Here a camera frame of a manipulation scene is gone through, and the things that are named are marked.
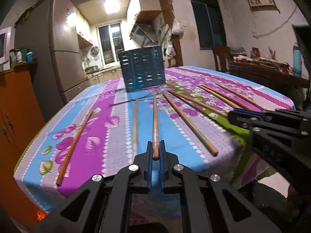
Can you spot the pink cloth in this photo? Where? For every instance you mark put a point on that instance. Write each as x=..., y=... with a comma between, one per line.
x=240, y=58

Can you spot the hanging metal strainer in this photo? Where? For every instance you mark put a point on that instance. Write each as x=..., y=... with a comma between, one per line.
x=95, y=51

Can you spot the hanging beige bag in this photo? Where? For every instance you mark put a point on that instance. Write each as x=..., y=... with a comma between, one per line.
x=170, y=49

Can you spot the dark wooden side table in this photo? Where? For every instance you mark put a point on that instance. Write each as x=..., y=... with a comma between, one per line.
x=262, y=72

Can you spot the floral striped tablecloth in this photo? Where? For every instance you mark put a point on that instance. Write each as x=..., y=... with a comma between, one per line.
x=116, y=150

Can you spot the silver refrigerator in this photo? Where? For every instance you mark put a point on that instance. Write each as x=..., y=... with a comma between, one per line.
x=63, y=60

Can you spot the hanging white plastic bag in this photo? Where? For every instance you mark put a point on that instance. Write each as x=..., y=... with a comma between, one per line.
x=176, y=26

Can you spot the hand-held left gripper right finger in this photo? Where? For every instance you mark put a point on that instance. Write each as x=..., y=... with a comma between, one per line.
x=162, y=172

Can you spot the white microwave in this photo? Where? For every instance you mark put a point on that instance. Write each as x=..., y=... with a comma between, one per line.
x=3, y=45

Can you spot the ceiling light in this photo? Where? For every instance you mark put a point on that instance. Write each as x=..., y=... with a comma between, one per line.
x=112, y=4

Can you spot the dark window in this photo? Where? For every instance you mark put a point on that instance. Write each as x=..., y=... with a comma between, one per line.
x=207, y=21

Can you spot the kitchen counter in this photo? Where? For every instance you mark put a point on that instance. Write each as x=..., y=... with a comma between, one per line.
x=107, y=74

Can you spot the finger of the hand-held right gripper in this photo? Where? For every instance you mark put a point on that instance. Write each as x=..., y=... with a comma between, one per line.
x=243, y=117
x=279, y=155

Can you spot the wooden chopstick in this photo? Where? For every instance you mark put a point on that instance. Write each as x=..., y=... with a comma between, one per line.
x=218, y=96
x=135, y=126
x=155, y=126
x=74, y=145
x=196, y=103
x=240, y=96
x=230, y=99
x=189, y=123

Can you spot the blue lidded jar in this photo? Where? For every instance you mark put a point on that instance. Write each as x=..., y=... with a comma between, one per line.
x=29, y=56

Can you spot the white bottle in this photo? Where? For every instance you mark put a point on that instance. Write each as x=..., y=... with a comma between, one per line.
x=19, y=56

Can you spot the orange wooden cabinet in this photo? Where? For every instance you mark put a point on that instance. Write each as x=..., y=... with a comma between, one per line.
x=17, y=106

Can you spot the blue slotted utensil holder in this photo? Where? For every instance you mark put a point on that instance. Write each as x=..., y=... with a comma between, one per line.
x=143, y=69

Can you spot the wooden chair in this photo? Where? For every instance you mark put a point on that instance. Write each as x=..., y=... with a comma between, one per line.
x=221, y=58

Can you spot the blue water bottle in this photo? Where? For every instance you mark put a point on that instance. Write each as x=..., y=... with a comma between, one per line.
x=297, y=60

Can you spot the green container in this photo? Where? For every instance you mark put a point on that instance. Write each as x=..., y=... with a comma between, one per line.
x=23, y=51

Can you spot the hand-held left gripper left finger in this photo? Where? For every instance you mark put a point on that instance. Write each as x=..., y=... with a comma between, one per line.
x=150, y=172

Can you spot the kitchen window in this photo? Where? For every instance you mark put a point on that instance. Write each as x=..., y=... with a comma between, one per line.
x=109, y=45

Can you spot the red jar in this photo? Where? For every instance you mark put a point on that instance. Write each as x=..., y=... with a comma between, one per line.
x=255, y=52

